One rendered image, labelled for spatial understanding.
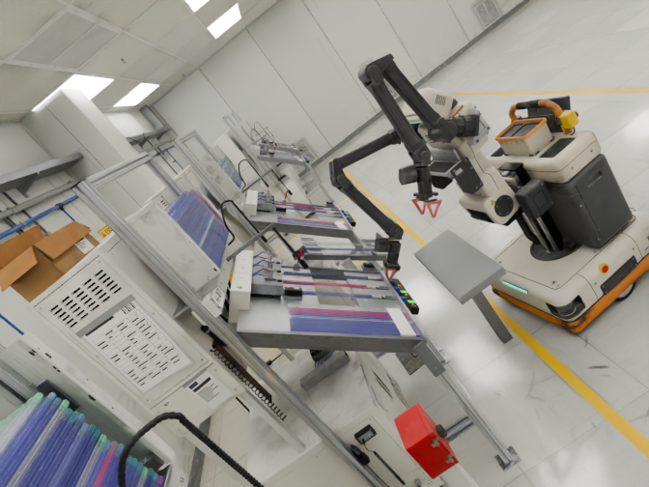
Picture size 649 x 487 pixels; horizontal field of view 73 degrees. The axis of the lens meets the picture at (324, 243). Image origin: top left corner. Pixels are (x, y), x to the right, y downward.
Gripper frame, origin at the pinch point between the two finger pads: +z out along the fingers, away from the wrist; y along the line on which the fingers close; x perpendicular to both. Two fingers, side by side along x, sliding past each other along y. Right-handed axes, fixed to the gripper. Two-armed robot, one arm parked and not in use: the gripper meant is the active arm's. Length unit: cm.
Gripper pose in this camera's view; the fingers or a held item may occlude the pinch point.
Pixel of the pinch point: (388, 278)
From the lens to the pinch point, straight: 223.7
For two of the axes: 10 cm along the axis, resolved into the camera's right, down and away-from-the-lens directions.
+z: -1.3, 9.5, 2.9
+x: 9.8, 0.9, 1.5
